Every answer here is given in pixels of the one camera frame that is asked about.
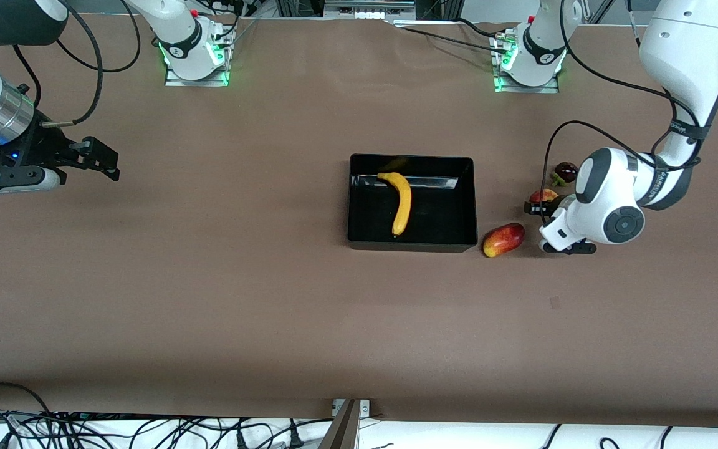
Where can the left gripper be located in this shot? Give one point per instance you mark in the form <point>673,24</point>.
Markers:
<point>541,207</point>

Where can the black rectangular plastic tray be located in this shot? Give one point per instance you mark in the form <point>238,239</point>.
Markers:
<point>440,218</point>

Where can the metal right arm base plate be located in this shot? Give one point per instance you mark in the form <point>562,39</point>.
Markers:
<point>197,83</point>

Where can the yellow banana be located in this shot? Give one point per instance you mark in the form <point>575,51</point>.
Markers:
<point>404,206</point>

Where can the grey aluminium profile post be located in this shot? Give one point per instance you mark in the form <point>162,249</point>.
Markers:
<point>340,430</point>

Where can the silver power strip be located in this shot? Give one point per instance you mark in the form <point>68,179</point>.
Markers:
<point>368,9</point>

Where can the red yellow apple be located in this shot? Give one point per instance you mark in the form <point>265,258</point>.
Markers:
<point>543,196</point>

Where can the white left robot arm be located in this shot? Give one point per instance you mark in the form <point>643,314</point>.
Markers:
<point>683,50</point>

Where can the red yellow mango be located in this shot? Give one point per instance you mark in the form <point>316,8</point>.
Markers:
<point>503,240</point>

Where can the small metal bracket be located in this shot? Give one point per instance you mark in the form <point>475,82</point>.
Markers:
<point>362,408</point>

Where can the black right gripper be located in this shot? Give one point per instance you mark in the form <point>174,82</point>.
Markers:
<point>40,151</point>

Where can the dark purple mangosteen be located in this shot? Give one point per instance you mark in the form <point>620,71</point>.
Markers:
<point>566,170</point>

